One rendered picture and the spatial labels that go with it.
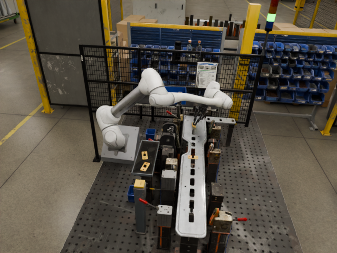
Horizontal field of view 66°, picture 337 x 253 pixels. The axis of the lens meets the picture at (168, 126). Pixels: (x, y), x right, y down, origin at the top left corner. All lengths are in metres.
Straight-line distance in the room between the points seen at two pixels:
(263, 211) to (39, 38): 3.81
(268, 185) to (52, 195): 2.34
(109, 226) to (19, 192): 1.73
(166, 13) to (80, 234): 7.52
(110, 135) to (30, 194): 1.54
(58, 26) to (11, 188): 2.29
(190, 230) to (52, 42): 3.55
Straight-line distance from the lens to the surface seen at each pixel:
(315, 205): 3.57
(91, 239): 2.02
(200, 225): 1.68
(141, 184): 1.65
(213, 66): 2.82
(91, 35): 4.16
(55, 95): 4.83
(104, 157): 2.54
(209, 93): 2.32
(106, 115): 2.31
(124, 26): 6.40
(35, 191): 3.51
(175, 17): 8.73
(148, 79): 2.01
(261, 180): 2.51
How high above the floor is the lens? 2.34
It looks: 33 degrees down
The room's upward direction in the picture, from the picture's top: 2 degrees clockwise
